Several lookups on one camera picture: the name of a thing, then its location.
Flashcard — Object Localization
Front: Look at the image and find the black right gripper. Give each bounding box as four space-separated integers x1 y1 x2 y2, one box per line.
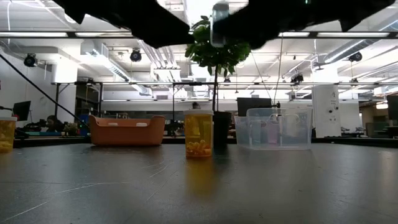
213 0 312 50

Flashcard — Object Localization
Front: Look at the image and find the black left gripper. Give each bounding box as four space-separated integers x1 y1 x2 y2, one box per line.
52 0 196 49

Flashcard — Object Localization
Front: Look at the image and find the pink pill bottle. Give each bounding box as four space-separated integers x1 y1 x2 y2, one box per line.
267 121 280 146

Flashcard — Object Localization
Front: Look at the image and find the large amber pill bottle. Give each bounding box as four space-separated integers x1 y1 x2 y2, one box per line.
183 109 215 159

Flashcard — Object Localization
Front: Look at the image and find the small amber pill bottle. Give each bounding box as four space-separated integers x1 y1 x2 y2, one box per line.
0 116 18 154

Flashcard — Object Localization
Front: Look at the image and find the orange plastic bin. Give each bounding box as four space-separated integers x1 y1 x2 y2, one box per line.
88 114 167 147

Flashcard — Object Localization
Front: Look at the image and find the clear plastic bin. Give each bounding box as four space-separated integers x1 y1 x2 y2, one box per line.
234 106 313 151

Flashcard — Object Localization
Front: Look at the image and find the green leafy potted tree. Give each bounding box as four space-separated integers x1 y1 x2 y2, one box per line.
185 15 252 113

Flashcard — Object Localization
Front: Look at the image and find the black monitor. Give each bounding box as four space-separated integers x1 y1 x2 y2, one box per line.
236 97 273 117
386 94 398 121
12 100 32 122

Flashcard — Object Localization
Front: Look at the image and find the white pillar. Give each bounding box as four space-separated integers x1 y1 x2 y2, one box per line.
312 85 341 138

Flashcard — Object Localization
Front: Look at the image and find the seated person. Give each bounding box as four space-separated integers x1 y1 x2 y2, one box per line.
45 114 65 133

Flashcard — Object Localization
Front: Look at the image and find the wooden top workbench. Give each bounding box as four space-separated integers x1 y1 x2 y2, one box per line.
24 129 91 138

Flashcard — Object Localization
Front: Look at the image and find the black table edge frame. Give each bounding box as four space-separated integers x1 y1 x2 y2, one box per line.
14 136 398 149

